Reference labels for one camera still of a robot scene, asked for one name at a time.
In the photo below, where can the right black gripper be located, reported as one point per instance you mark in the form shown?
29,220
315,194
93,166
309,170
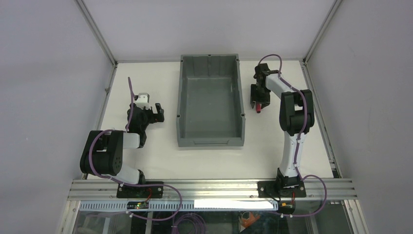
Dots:
258,93

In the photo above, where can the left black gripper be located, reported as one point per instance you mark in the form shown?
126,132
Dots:
153,115

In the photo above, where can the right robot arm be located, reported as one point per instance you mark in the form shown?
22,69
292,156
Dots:
296,117

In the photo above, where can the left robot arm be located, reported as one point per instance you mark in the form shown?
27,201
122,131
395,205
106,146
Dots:
103,152

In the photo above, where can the grey plastic bin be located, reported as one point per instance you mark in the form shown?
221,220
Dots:
210,107

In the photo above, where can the orange object under table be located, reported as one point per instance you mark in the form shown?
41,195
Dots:
246,219

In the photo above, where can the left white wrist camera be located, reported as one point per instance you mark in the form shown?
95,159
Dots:
142,101

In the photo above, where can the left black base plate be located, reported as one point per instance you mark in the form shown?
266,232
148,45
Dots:
153,189

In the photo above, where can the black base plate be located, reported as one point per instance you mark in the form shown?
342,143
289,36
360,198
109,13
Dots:
153,189
268,189

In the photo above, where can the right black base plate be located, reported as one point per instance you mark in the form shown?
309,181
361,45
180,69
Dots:
268,189

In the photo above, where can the left aluminium frame post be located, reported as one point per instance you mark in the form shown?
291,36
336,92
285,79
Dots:
95,31

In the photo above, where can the aluminium frame post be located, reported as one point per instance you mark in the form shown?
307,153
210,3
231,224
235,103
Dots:
326,22
95,31

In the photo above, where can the aluminium front rail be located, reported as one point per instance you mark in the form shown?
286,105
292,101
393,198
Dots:
233,189

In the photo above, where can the white slotted cable duct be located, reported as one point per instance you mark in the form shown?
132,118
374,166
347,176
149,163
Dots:
184,206

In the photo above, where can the right aluminium frame post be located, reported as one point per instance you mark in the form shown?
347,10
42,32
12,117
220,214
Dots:
326,22

